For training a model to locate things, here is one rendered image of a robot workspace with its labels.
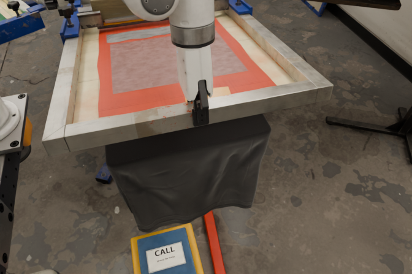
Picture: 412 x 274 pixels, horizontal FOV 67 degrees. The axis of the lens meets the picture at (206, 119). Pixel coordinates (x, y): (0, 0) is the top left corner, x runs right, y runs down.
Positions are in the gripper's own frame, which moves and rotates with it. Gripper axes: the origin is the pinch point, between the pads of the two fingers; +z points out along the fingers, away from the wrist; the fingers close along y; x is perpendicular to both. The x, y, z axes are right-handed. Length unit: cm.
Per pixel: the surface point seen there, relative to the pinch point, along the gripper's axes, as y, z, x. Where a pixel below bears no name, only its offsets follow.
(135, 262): 15.4, 22.1, -17.5
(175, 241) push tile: 14.5, 20.2, -9.4
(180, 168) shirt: -10.4, 25.8, -3.7
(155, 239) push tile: 13.0, 19.9, -13.1
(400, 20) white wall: -147, 56, 200
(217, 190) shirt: -15.9, 45.7, 8.2
